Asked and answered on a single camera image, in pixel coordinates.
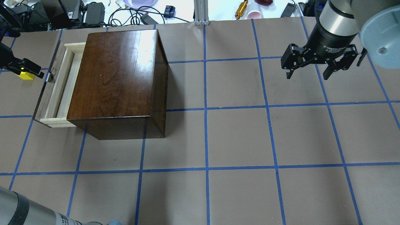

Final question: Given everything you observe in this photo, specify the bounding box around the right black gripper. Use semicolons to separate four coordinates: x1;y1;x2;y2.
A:
281;24;358;81

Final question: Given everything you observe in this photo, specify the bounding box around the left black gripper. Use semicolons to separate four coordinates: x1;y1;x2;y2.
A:
0;43;44;78

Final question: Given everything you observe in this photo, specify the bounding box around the yellow block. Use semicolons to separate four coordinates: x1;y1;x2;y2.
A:
16;72;35;81

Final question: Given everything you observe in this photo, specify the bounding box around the light wood drawer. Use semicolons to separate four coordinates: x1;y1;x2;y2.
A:
33;41;86;128

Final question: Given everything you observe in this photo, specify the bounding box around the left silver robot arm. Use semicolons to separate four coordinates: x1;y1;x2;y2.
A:
1;41;100;225

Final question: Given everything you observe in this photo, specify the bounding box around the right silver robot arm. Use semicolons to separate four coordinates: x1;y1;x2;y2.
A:
281;0;400;80

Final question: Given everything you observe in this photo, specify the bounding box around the dark wooden drawer cabinet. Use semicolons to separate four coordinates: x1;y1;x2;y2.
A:
66;29;169;140

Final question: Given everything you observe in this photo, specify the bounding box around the pink cup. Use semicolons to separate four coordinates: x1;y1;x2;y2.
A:
246;9;263;19

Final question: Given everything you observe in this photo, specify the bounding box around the black power adapter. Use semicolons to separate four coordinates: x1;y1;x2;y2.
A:
84;2;105;28

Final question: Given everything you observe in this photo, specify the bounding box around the brass cylinder tool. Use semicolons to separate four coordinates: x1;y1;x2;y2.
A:
234;0;248;20

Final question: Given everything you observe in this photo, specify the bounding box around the purple plate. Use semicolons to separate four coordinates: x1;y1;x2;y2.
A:
123;0;158;9

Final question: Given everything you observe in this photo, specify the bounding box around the aluminium frame post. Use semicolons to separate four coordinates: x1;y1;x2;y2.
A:
194;0;210;26

